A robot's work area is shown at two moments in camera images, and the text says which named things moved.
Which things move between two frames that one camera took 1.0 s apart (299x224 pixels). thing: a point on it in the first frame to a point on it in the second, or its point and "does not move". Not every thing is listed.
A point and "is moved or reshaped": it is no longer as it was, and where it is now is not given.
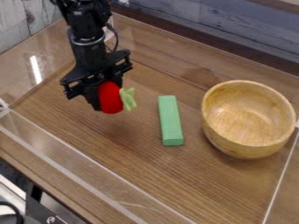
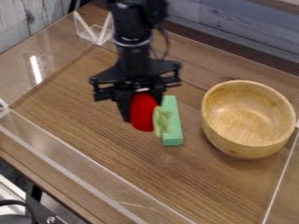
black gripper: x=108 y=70 to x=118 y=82
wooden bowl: x=246 y=119 does not move
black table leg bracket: x=45 y=214 does not move
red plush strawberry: x=109 y=97 is moved or reshaped
